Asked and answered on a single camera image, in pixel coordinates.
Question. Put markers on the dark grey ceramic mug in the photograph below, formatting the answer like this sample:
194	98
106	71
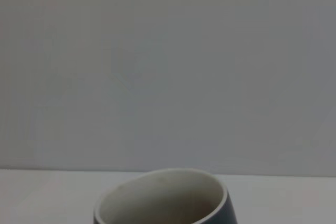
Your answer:
162	203

